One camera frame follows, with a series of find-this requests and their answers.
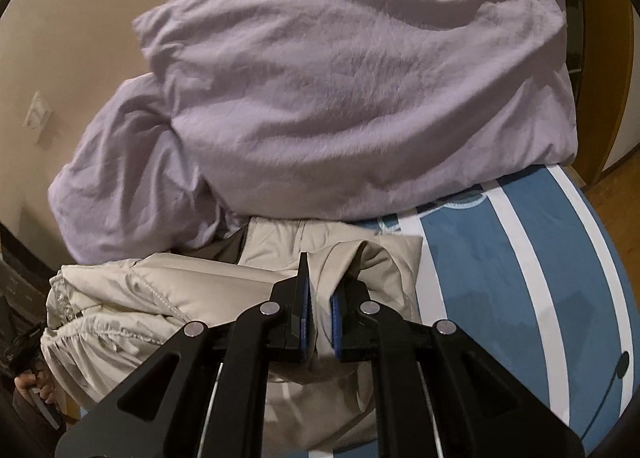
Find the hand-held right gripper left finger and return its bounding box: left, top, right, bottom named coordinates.
left=54, top=252, right=318, bottom=458

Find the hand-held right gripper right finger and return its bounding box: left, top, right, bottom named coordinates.
left=330, top=278, right=585, bottom=458

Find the beige puffer jacket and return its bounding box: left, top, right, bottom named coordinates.
left=40, top=215, right=426, bottom=454

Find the person's left hand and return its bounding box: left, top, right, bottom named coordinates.
left=14, top=372, right=58, bottom=406

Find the blue white striped bedsheet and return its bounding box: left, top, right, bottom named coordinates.
left=260, top=162, right=637, bottom=458

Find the lavender pillow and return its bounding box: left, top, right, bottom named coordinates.
left=47, top=72, right=246, bottom=265

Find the lavender duvet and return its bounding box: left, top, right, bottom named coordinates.
left=131, top=0, right=580, bottom=226

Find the white wall switch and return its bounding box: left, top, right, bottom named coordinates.
left=25, top=90, right=53, bottom=131

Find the wooden door frame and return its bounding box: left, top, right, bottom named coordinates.
left=572, top=0, right=640, bottom=186

